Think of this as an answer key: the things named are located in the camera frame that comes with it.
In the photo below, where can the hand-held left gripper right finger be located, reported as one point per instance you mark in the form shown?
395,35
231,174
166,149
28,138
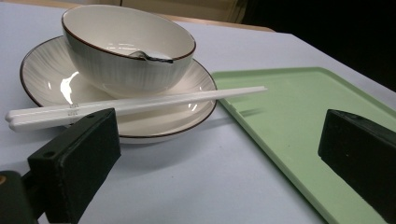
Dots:
361,155

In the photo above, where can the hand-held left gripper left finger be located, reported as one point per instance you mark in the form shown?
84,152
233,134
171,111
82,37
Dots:
74,161

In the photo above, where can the white chopstick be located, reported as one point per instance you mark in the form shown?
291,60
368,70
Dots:
162,99
46,121

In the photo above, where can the green plastic tray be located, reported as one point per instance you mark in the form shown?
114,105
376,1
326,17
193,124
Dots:
295,102

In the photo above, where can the white ceramic plate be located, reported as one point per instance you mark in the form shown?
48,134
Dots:
46,77

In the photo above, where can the white ceramic bowl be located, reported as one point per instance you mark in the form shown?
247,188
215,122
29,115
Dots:
124,62

